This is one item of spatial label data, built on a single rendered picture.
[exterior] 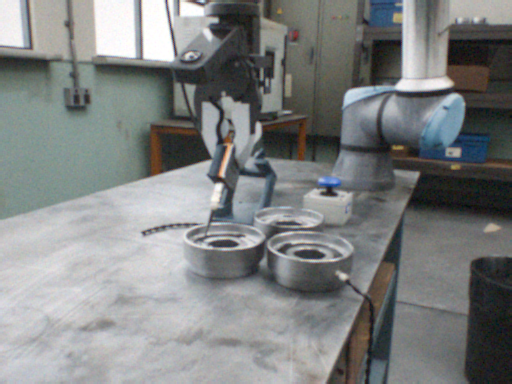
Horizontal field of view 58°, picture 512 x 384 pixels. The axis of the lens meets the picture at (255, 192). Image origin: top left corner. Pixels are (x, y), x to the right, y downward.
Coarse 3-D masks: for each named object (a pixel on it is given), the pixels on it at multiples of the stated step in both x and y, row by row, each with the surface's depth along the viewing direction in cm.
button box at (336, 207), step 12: (312, 192) 82; (324, 192) 80; (336, 192) 81; (348, 192) 82; (312, 204) 79; (324, 204) 78; (336, 204) 77; (348, 204) 80; (324, 216) 78; (336, 216) 77; (348, 216) 81
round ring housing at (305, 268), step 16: (272, 240) 58; (288, 240) 61; (304, 240) 61; (320, 240) 61; (336, 240) 59; (272, 256) 54; (288, 256) 52; (304, 256) 59; (320, 256) 58; (352, 256) 54; (272, 272) 56; (288, 272) 52; (304, 272) 52; (320, 272) 51; (336, 272) 52; (304, 288) 53; (320, 288) 53; (336, 288) 54
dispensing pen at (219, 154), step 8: (232, 136) 64; (232, 144) 64; (216, 152) 62; (224, 152) 62; (216, 160) 61; (216, 168) 61; (208, 176) 61; (216, 176) 61; (216, 184) 62; (224, 184) 62; (216, 192) 61; (216, 200) 61; (216, 208) 61; (208, 224) 60
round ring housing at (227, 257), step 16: (224, 224) 64; (240, 224) 63; (192, 240) 60; (208, 240) 60; (224, 240) 61; (240, 240) 61; (256, 240) 61; (192, 256) 56; (208, 256) 54; (224, 256) 54; (240, 256) 55; (256, 256) 56; (208, 272) 56; (224, 272) 55; (240, 272) 56
